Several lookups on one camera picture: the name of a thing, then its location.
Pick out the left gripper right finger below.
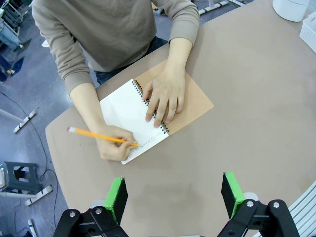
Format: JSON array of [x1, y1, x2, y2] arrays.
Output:
[[217, 172, 301, 237]]

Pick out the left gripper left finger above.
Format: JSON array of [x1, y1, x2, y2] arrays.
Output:
[[53, 176, 129, 237]]

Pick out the yellow pencil with pink eraser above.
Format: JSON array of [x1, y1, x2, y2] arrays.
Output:
[[67, 126, 143, 147]]

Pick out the spiral notebook with brown cover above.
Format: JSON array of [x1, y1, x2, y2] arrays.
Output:
[[99, 59, 215, 165]]

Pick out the person's left forearm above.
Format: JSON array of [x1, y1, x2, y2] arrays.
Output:
[[162, 37, 193, 72]]

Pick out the person's right forearm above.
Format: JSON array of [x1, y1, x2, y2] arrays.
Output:
[[69, 82, 111, 130]]

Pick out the person's right hand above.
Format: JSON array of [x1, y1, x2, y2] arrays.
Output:
[[95, 124, 139, 161]]

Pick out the person's left hand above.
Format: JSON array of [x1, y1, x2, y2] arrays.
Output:
[[142, 66, 186, 129]]

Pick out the white stand foot with tube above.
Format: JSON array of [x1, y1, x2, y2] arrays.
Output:
[[27, 218, 38, 237], [0, 185, 54, 207], [0, 108, 38, 134], [198, 0, 230, 15]]

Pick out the grey plastic step stool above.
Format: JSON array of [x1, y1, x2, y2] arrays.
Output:
[[0, 161, 44, 196]]

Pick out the person's legs in dark jeans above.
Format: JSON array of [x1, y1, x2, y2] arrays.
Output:
[[95, 36, 169, 86]]

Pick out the person's torso in beige sweater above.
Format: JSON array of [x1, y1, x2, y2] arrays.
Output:
[[31, 0, 200, 96]]

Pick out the white plastic basket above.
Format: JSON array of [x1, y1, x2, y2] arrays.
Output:
[[299, 11, 316, 54]]

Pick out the white cylindrical container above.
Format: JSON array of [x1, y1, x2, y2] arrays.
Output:
[[272, 0, 309, 23]]

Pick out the grey metal rack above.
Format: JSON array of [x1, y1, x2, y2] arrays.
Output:
[[0, 0, 33, 50]]

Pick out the grey aluminium frame rails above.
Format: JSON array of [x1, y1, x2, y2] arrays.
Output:
[[251, 181, 316, 237]]

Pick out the thin black floor cable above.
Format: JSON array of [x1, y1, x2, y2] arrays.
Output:
[[0, 91, 60, 235]]

